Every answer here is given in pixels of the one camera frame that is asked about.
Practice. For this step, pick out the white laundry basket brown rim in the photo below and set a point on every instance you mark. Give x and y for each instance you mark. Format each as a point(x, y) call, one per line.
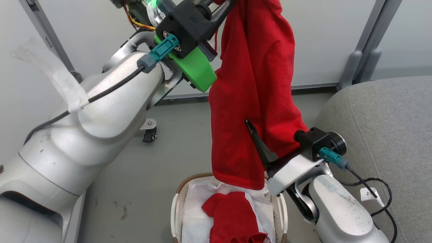
point(175, 209)

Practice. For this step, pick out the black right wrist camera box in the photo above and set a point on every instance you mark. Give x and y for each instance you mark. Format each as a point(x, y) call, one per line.
point(314, 140)

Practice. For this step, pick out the teal left camera connector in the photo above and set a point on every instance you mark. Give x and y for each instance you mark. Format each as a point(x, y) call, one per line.
point(158, 52)

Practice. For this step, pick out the grey partition post with hinge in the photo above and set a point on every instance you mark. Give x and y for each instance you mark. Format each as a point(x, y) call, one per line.
point(47, 32)

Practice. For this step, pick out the white basket liner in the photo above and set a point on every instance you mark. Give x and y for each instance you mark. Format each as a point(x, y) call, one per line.
point(195, 216)

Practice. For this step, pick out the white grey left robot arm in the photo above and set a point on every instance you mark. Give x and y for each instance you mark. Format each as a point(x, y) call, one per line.
point(84, 141)

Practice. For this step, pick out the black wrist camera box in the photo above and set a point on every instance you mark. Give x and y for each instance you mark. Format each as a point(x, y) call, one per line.
point(314, 140)
point(189, 20)

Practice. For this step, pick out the grey fabric sofa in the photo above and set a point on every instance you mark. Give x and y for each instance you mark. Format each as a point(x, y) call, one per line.
point(391, 135)

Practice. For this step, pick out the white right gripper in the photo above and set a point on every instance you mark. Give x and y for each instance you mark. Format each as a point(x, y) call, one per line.
point(293, 170)

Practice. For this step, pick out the teal right camera connector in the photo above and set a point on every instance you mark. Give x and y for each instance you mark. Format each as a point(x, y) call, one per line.
point(332, 157)

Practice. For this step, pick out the short grey partition foot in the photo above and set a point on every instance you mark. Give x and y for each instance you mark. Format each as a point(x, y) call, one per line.
point(369, 65)
point(349, 71)

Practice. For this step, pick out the plain red garment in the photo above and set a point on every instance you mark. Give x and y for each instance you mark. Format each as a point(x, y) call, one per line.
point(253, 101)

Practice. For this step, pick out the grey double partition post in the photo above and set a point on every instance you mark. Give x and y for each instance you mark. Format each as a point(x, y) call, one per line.
point(378, 23)

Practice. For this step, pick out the teal camera connector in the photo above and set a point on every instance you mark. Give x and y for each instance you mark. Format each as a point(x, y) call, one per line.
point(332, 157)
point(158, 52)

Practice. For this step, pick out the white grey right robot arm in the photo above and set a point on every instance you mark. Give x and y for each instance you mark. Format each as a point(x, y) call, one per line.
point(341, 216)

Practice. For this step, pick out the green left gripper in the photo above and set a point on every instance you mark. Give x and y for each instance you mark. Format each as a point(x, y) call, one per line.
point(195, 69)

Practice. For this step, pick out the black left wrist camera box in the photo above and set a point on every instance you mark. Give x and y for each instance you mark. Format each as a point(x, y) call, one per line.
point(189, 20)

